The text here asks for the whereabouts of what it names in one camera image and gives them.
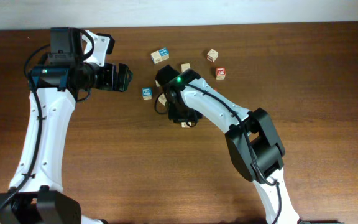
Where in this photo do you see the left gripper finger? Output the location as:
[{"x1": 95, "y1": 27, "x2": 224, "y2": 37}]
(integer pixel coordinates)
[
  {"x1": 118, "y1": 63, "x2": 133, "y2": 78},
  {"x1": 116, "y1": 77, "x2": 131, "y2": 92}
]

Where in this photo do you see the wooden block yellow side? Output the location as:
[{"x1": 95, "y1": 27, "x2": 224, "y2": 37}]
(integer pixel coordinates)
[{"x1": 181, "y1": 122, "x2": 190, "y2": 128}]

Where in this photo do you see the wooden block red A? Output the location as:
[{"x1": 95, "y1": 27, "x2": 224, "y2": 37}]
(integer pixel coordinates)
[{"x1": 181, "y1": 63, "x2": 190, "y2": 72}]

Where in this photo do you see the red E wooden block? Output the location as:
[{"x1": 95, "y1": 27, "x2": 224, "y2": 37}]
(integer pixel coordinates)
[{"x1": 216, "y1": 68, "x2": 226, "y2": 80}]

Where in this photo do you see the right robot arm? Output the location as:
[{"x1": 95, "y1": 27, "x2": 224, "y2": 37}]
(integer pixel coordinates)
[{"x1": 155, "y1": 65, "x2": 301, "y2": 223}]

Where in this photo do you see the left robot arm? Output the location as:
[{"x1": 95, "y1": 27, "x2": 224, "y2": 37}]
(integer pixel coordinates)
[{"x1": 0, "y1": 27, "x2": 133, "y2": 223}]

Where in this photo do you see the wooden block elephant picture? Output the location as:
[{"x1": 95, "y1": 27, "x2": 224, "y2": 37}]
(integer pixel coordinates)
[{"x1": 158, "y1": 93, "x2": 167, "y2": 106}]

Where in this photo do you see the blue 5 wooden block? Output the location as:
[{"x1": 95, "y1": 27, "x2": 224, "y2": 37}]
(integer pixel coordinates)
[{"x1": 142, "y1": 88, "x2": 152, "y2": 100}]

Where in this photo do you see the plain wooden block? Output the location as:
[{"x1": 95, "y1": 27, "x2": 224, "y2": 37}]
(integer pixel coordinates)
[{"x1": 150, "y1": 51, "x2": 162, "y2": 64}]

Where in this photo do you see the blue topped wooden block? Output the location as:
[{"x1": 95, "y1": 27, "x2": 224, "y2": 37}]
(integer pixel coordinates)
[{"x1": 158, "y1": 47, "x2": 169, "y2": 61}]

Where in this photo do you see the wooden block far right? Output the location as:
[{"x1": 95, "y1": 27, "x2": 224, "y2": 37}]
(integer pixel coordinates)
[{"x1": 206, "y1": 49, "x2": 219, "y2": 63}]

